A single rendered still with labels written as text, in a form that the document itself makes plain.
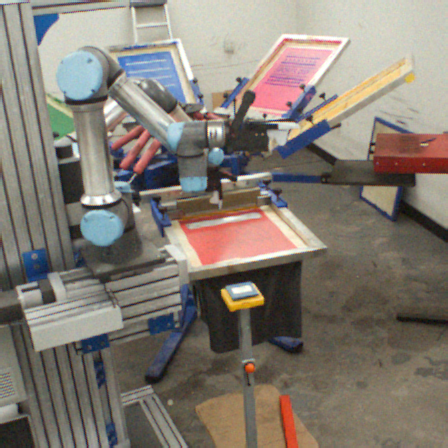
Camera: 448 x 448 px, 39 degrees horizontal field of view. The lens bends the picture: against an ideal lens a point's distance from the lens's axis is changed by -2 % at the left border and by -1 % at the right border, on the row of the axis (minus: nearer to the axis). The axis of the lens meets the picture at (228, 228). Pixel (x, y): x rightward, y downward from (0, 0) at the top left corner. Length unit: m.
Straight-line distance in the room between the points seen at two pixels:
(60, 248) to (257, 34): 5.42
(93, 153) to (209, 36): 5.45
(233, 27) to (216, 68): 0.48
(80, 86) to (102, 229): 0.40
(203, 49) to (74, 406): 5.26
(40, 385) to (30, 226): 0.59
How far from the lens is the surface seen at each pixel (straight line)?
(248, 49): 7.27
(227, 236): 2.83
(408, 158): 3.38
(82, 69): 1.69
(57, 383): 2.37
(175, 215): 2.99
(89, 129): 1.74
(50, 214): 2.09
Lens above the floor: 2.10
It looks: 23 degrees down
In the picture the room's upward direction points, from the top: 4 degrees counter-clockwise
